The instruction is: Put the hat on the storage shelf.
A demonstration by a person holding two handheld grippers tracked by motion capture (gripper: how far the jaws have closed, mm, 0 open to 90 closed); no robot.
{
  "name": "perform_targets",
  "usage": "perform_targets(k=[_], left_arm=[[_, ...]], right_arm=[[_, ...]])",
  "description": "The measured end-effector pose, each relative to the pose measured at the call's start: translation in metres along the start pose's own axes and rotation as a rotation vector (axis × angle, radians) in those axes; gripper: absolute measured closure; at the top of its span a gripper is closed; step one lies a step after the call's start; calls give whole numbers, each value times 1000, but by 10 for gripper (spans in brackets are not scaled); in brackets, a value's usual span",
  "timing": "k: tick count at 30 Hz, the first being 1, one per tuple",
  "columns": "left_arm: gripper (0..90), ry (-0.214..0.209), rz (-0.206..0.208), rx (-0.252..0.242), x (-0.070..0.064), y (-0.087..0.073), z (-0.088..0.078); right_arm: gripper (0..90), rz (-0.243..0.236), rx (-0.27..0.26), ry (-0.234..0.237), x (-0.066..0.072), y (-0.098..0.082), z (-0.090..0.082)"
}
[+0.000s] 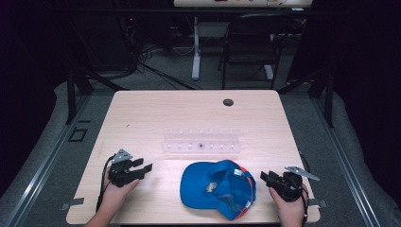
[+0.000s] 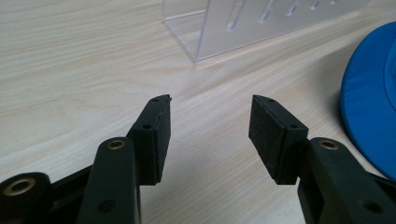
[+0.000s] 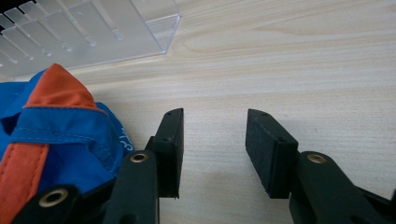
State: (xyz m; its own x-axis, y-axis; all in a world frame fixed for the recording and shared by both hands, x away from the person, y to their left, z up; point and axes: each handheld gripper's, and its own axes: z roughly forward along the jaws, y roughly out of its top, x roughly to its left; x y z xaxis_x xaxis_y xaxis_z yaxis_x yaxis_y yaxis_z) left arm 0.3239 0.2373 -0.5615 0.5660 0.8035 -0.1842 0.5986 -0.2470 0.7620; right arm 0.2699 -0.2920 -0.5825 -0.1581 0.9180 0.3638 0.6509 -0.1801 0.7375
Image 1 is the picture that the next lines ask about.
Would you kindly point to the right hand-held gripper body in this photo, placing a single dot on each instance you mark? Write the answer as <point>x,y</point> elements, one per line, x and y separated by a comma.
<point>288,187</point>

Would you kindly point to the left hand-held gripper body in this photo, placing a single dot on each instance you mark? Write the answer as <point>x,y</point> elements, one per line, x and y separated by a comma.
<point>121,171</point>

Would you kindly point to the blue baseball cap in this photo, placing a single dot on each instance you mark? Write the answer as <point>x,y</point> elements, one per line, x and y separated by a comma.
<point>208,187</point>

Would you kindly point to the person's right hand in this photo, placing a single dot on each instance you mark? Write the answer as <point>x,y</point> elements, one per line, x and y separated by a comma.
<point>290,211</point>

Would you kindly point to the person's left hand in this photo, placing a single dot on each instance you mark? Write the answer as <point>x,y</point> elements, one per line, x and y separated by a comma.
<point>113,197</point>

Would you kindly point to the clear acrylic rack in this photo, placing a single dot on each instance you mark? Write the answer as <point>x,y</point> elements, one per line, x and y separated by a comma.
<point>201,142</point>

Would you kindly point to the black table grommet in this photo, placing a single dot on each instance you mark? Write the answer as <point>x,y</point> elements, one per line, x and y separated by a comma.
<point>228,102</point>

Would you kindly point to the white desk leg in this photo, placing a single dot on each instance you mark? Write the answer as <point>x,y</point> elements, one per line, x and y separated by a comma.
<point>196,53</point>

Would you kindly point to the black folding chair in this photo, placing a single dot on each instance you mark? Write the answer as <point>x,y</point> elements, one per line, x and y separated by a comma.
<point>252,47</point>

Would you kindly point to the grey metal table bracket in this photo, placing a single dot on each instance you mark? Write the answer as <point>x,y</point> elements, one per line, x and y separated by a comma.
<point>73,203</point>
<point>318,203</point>

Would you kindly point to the black metal frame stand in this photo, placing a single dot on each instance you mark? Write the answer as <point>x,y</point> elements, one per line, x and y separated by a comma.
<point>318,91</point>
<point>75,91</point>

